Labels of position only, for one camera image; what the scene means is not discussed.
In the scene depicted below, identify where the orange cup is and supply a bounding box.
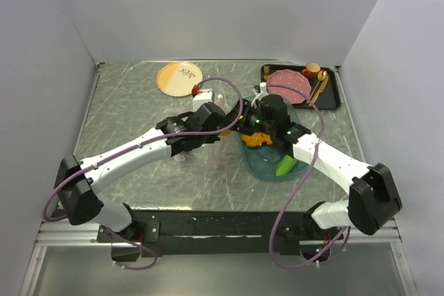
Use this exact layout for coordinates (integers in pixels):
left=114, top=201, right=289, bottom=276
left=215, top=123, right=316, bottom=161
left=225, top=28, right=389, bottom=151
left=302, top=62, right=321, bottom=79

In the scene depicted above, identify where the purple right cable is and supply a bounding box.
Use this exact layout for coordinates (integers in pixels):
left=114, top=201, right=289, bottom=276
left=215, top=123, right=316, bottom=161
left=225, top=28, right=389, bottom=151
left=268, top=82, right=348, bottom=270

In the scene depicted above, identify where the black base frame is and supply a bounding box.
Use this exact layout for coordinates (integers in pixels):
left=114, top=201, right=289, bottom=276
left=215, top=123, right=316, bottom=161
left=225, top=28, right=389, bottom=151
left=94, top=210, right=342, bottom=261

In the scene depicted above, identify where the aluminium rail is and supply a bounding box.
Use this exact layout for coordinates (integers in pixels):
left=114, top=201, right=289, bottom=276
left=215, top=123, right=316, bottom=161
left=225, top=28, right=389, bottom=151
left=34, top=216, right=115, bottom=245

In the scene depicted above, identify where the clear pink-dotted zip bag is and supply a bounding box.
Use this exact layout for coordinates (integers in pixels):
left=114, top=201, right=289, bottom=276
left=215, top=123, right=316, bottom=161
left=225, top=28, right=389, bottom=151
left=173, top=94, right=227, bottom=168

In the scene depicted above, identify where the green bitter gourd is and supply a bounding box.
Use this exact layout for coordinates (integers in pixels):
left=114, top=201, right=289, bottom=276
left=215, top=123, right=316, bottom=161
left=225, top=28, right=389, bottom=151
left=275, top=155, right=298, bottom=177

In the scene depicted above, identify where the cream and orange plate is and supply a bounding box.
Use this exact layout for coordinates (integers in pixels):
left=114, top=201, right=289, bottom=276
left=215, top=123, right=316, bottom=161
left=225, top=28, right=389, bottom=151
left=156, top=62, right=203, bottom=97

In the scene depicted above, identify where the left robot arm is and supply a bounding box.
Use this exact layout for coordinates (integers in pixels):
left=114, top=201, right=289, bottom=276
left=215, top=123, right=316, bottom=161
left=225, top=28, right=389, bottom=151
left=58, top=102, right=225, bottom=242

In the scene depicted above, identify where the gold fork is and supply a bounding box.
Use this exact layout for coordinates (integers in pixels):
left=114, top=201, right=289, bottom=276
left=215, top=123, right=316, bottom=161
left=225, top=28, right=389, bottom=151
left=262, top=65, right=270, bottom=82

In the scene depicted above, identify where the pink polka dot plate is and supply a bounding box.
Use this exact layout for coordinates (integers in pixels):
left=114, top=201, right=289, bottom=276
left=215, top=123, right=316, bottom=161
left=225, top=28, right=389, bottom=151
left=266, top=69, right=311, bottom=105

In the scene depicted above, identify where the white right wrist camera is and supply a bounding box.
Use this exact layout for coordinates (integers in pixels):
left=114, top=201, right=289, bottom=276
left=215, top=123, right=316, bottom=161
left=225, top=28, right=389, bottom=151
left=251, top=82, right=268, bottom=109

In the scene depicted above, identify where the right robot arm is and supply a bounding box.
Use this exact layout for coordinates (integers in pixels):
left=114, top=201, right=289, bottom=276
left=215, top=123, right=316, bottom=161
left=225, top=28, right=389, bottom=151
left=225, top=94, right=402, bottom=239

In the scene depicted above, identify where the gold spoon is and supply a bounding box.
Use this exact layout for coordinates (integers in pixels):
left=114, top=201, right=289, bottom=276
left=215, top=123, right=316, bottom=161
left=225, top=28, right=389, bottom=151
left=313, top=70, right=330, bottom=92

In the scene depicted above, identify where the orange fruit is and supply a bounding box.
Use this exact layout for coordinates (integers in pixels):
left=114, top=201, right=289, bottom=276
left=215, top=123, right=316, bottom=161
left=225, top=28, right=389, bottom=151
left=220, top=130, right=232, bottom=137

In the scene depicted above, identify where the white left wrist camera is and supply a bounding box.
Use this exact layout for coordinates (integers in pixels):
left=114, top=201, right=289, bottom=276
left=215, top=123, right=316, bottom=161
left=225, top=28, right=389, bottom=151
left=191, top=85, right=214, bottom=112

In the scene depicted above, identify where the brown ginger root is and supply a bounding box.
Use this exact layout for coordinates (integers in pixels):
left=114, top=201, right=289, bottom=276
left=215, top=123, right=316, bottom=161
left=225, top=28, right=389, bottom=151
left=241, top=132, right=273, bottom=148

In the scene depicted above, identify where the teal transparent food tray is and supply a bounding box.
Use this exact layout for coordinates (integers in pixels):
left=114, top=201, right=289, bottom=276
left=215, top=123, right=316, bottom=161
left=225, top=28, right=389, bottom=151
left=231, top=99, right=311, bottom=182

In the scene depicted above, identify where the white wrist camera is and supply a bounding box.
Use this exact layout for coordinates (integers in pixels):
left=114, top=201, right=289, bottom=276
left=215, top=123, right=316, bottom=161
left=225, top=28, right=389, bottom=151
left=191, top=85, right=214, bottom=112
left=251, top=82, right=268, bottom=109

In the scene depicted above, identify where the black rectangular tray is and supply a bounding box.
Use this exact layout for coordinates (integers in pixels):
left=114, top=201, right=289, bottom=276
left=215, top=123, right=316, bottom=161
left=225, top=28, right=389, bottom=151
left=260, top=64, right=341, bottom=110

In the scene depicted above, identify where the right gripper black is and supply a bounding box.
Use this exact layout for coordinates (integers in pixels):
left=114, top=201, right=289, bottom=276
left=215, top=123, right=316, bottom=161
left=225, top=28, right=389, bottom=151
left=219, top=98, right=275, bottom=137

